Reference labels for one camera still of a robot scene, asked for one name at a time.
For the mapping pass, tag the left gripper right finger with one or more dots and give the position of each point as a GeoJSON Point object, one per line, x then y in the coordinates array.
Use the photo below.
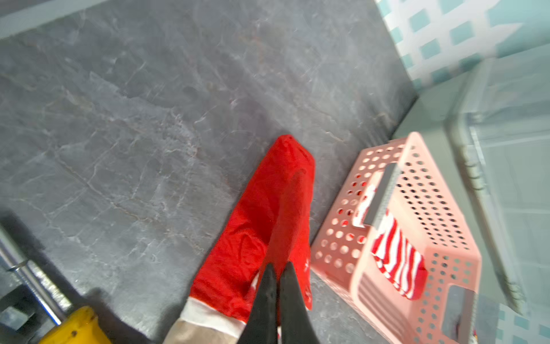
{"type": "Point", "coordinates": [295, 323]}

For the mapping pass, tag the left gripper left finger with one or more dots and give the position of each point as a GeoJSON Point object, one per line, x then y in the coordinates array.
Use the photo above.
{"type": "Point", "coordinates": [261, 327]}

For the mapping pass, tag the red snowflake santa sock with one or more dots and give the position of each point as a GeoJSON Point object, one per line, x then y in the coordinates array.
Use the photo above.
{"type": "Point", "coordinates": [269, 225]}

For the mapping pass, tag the red white striped santa sock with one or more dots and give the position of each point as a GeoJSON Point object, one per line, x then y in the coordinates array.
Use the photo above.
{"type": "Point", "coordinates": [397, 259]}

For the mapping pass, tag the pink perforated plastic basket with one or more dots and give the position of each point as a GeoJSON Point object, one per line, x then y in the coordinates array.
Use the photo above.
{"type": "Point", "coordinates": [401, 176]}

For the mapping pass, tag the clear lidded storage box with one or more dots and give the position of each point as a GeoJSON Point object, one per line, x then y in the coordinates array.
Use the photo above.
{"type": "Point", "coordinates": [488, 131]}

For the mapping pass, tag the yellow handled screwdriver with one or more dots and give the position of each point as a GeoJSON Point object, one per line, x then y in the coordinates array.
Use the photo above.
{"type": "Point", "coordinates": [81, 326]}

